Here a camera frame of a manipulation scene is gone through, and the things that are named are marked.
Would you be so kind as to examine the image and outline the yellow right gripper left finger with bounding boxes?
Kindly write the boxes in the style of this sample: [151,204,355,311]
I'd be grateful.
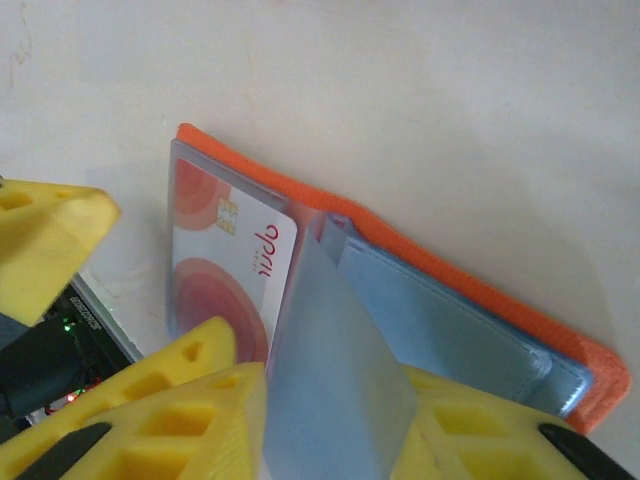
[0,314,268,480]

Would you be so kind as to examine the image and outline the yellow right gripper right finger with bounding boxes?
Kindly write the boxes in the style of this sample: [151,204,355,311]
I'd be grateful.
[389,366,640,480]

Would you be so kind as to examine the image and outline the orange card holder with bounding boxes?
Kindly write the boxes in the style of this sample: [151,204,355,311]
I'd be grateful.
[167,122,632,480]

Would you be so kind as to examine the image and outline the white card with red circles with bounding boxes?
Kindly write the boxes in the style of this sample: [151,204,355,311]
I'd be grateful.
[171,158,301,372]

